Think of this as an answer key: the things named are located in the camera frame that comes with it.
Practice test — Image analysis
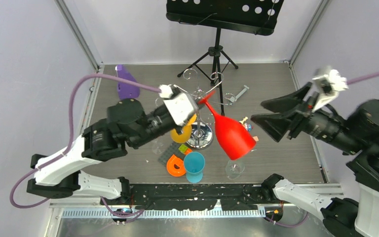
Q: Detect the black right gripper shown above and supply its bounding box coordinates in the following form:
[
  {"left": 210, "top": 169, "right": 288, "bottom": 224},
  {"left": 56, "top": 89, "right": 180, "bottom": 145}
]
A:
[{"left": 247, "top": 79, "right": 362, "bottom": 151}]

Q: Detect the yellow plastic wine glass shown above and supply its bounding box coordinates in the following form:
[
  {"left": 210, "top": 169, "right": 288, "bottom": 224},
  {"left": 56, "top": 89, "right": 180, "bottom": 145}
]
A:
[{"left": 170, "top": 115, "right": 197, "bottom": 144}]

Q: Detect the chrome wine glass rack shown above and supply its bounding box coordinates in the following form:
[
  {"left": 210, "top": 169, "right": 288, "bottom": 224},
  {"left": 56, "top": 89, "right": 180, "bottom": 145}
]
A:
[{"left": 183, "top": 68, "right": 222, "bottom": 151}]

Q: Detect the red plastic wine glass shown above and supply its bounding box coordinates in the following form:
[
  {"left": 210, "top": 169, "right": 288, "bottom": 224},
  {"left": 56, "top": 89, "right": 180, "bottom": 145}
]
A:
[{"left": 197, "top": 92, "right": 256, "bottom": 160}]

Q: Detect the blue plastic wine glass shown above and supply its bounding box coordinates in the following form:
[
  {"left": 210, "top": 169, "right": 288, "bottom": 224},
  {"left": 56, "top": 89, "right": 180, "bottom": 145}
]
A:
[{"left": 184, "top": 152, "right": 205, "bottom": 183}]

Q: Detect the clear wine glass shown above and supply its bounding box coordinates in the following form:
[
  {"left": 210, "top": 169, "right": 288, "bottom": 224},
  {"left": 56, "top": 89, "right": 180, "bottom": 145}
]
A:
[
  {"left": 225, "top": 160, "right": 245, "bottom": 180},
  {"left": 152, "top": 141, "right": 165, "bottom": 155}
]

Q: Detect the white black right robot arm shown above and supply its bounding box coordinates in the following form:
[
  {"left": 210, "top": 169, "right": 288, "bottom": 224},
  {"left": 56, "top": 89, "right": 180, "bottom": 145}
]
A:
[{"left": 251, "top": 82, "right": 379, "bottom": 237}]

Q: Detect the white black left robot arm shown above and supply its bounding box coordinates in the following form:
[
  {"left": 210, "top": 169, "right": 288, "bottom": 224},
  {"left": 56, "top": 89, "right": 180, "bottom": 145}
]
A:
[{"left": 27, "top": 87, "right": 202, "bottom": 204}]

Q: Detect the ice cream cone toy figure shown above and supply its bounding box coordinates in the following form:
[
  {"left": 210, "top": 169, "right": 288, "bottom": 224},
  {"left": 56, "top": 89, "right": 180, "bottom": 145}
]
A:
[{"left": 244, "top": 123, "right": 253, "bottom": 131}]

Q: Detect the cream chess piece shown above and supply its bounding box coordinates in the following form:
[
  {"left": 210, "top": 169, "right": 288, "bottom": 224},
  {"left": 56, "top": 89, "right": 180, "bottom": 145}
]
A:
[{"left": 239, "top": 117, "right": 248, "bottom": 125}]

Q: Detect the purple plastic stand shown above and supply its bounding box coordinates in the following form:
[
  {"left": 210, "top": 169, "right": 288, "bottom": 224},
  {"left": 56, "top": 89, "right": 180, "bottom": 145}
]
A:
[{"left": 115, "top": 64, "right": 140, "bottom": 100}]

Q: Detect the lime green building brick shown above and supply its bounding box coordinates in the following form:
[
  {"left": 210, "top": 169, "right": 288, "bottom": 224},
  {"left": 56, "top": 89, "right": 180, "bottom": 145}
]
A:
[{"left": 178, "top": 144, "right": 192, "bottom": 155}]

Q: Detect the grey studded building plate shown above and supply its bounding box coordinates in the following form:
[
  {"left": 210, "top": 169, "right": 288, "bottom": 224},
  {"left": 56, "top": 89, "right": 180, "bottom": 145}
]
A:
[{"left": 157, "top": 142, "right": 185, "bottom": 166}]

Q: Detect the black music stand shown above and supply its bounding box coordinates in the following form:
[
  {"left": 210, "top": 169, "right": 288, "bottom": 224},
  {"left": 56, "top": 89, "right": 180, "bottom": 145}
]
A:
[{"left": 165, "top": 0, "right": 285, "bottom": 115}]

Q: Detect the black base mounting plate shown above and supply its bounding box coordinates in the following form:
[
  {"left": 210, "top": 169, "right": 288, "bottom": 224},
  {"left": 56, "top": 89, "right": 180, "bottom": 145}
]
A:
[{"left": 124, "top": 183, "right": 295, "bottom": 212}]

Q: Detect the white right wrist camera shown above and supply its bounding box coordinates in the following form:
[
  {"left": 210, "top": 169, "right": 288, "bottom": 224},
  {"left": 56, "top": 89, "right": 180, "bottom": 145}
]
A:
[{"left": 312, "top": 66, "right": 349, "bottom": 112}]

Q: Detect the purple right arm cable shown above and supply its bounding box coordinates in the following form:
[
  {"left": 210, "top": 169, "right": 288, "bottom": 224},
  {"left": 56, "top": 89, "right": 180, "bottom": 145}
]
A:
[{"left": 265, "top": 68, "right": 379, "bottom": 228}]

